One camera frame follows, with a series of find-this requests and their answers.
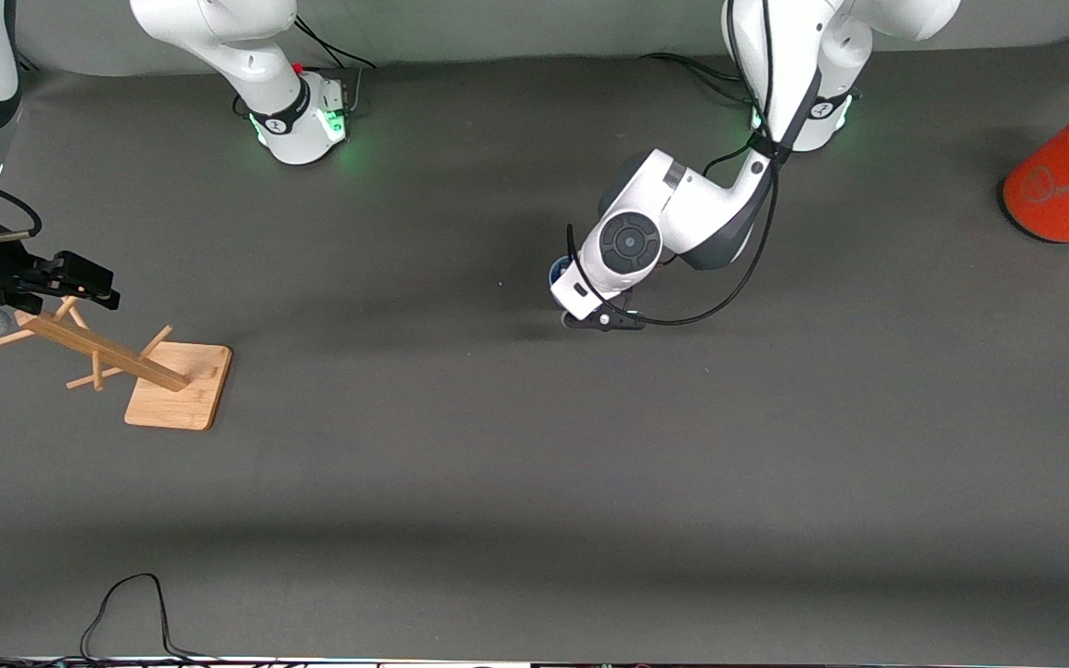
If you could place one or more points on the orange can with grey lid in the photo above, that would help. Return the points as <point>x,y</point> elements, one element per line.
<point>1068,181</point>

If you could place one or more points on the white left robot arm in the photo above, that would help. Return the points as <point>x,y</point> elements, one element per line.
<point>683,209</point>

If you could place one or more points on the wooden mug tree stand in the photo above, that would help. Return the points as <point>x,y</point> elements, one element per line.
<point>177,390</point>

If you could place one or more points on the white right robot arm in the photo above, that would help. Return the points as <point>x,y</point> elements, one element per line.
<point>247,56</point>

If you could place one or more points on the light blue cup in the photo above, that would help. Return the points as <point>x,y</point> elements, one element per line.
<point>557,275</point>

